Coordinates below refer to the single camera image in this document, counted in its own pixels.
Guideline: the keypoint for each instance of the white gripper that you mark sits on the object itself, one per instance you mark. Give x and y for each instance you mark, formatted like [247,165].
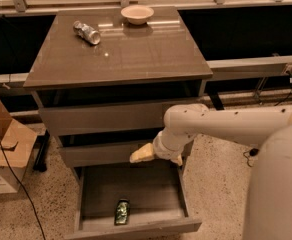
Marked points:
[161,149]

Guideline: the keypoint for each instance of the green soda can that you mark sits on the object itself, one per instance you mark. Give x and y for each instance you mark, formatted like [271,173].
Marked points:
[122,212]

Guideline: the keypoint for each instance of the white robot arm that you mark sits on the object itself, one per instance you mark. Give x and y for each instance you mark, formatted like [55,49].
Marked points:
[268,211]

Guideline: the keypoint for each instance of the bottom grey open drawer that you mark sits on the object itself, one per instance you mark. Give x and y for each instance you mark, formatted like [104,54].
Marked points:
[155,190]

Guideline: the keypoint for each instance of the top grey drawer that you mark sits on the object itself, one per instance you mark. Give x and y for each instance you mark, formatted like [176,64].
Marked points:
[75,120]

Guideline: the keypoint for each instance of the middle grey drawer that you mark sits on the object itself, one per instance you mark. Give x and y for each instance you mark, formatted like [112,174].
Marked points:
[100,154]

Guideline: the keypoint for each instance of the grey drawer cabinet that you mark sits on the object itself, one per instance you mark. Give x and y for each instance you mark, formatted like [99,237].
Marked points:
[157,61]

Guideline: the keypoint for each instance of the silver crushed can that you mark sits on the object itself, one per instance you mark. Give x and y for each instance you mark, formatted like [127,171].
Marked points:
[86,32]

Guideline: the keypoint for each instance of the black stand leg left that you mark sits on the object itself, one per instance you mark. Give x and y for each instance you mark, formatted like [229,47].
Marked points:
[41,147]

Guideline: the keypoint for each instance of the beige bowl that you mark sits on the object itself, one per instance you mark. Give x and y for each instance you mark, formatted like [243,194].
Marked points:
[137,14]

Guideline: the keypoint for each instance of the cardboard box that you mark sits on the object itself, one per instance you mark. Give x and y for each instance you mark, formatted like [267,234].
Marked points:
[16,145]

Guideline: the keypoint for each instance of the black power adapter with cable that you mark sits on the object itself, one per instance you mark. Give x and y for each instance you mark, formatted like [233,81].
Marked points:
[253,152]

